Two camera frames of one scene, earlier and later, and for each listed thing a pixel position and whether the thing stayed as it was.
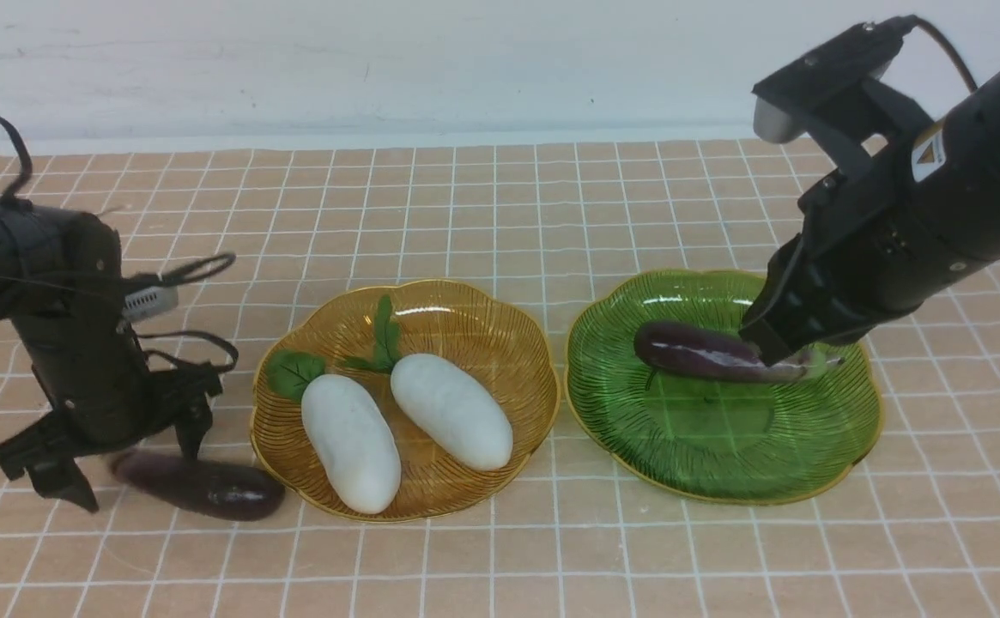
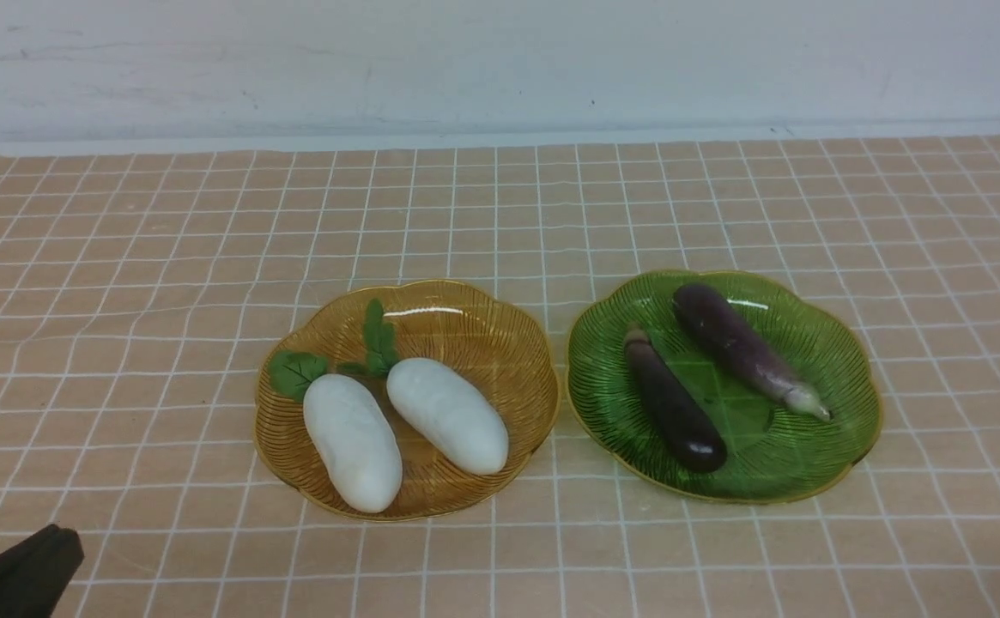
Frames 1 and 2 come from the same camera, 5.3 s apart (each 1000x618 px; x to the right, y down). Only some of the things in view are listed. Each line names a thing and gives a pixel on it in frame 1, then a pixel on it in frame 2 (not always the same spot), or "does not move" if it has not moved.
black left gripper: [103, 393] → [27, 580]
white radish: [440, 405] does not move
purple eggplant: [201, 487] → [681, 426]
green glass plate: [684, 433] does not move
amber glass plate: [501, 349] does not move
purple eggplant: [693, 349] → [720, 327]
